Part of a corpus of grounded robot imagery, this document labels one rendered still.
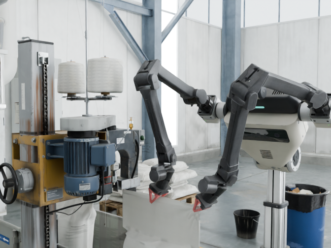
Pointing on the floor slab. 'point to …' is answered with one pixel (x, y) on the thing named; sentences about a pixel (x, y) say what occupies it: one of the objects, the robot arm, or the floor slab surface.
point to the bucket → (246, 223)
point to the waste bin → (306, 216)
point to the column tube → (30, 151)
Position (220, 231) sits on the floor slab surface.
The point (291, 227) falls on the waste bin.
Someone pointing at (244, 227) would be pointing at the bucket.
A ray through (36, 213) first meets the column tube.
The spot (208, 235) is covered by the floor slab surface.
